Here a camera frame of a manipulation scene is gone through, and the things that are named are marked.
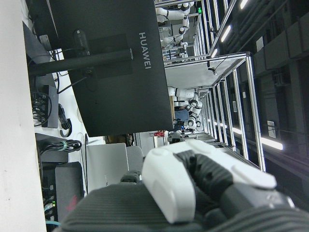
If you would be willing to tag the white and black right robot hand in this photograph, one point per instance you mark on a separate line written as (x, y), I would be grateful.
(169, 183)

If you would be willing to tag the grey chair back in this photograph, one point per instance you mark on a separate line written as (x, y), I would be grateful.
(135, 159)

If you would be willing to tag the red small object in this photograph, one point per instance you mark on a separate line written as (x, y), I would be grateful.
(159, 134)

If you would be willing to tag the silver laptop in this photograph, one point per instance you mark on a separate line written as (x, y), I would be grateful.
(106, 162)

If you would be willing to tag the person in blue shirt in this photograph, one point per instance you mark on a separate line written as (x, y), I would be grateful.
(181, 114)

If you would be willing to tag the white humanoid robot inside cage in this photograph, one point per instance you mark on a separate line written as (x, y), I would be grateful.
(186, 93)

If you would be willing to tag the black Huawei monitor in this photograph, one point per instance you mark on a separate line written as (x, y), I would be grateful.
(120, 101)

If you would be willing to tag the black computer case red logo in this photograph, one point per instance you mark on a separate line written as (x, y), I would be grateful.
(67, 181)

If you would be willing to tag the long ceiling light strip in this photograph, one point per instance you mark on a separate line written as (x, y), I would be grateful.
(272, 143)

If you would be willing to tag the short ceiling light strip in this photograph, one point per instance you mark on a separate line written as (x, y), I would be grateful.
(225, 32)

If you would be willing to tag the white humanoid robot by exit sign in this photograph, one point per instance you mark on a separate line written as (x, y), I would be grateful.
(173, 14)

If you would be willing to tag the aluminium frame cage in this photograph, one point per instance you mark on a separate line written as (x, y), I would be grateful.
(252, 101)

